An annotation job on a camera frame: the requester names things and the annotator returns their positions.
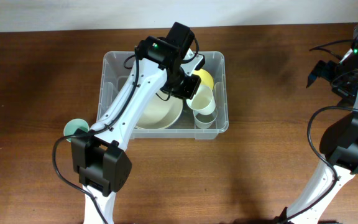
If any yellow small bowl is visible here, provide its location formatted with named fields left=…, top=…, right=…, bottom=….
left=193, top=69, right=214, bottom=90

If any cream cup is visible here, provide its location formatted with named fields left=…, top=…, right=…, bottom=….
left=186, top=85, right=216, bottom=115

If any cream bowl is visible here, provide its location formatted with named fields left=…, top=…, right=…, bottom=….
left=135, top=91, right=183, bottom=129

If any grey cup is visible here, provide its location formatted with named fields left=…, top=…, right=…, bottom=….
left=193, top=108, right=218, bottom=129

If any green cup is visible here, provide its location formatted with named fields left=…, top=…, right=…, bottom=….
left=63, top=118, right=90, bottom=142

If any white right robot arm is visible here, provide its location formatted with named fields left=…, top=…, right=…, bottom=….
left=273, top=25, right=358, bottom=223

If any clear plastic storage bin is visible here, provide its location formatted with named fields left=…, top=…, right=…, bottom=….
left=96, top=51, right=229, bottom=140

